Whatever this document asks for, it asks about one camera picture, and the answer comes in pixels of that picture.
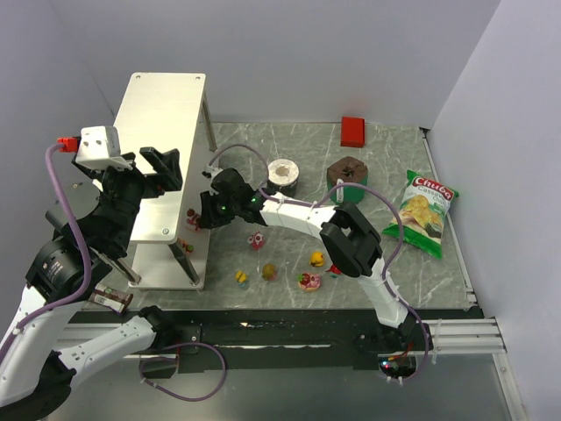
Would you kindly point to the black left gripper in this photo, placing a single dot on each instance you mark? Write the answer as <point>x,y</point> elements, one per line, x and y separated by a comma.
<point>149,176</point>

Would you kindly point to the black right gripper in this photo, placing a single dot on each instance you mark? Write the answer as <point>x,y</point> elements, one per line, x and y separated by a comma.
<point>209,215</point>

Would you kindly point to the strawberry cake toy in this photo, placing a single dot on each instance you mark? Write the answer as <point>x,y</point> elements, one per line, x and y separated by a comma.
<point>193,219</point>

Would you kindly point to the yellow pink lion toy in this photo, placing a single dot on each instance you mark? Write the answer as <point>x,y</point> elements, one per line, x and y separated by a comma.
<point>185,246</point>

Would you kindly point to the pink red mushroom toy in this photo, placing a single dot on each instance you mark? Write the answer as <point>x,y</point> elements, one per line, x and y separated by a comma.
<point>256,241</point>

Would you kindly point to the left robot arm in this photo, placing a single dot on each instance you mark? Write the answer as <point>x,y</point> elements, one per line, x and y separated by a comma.
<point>92,230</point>

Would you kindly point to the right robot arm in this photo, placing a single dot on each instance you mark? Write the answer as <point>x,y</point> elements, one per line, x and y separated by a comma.
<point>352,243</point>

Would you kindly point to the black and white tape roll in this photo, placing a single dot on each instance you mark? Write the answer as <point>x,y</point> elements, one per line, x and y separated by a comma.
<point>283,176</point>

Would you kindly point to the yellow bee toy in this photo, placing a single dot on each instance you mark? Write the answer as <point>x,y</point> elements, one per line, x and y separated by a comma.
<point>241,278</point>

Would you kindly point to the olive round toy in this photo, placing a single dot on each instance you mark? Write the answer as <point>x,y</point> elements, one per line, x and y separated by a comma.
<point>269,272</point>

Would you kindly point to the yellow duck toy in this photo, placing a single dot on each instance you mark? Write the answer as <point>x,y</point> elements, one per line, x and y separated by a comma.
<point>316,259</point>

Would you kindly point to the pink donut toy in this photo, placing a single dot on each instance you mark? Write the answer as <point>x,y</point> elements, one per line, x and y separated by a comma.
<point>309,282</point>

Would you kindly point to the brown snack bar wrapper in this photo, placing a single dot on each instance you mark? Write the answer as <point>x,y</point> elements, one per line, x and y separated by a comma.
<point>111,298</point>

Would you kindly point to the brown and green cup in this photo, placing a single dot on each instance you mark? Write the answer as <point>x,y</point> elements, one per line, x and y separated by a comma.
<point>347,169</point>

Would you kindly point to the red block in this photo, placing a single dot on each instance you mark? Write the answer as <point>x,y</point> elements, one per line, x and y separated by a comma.
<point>353,132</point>

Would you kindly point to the green chips bag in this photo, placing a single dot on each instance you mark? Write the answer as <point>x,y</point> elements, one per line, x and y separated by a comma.
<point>423,211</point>

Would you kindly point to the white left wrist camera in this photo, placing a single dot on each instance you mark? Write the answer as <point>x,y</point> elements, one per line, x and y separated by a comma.
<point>99,149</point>

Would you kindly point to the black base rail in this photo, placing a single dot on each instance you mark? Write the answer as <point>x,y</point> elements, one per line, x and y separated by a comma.
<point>267,339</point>

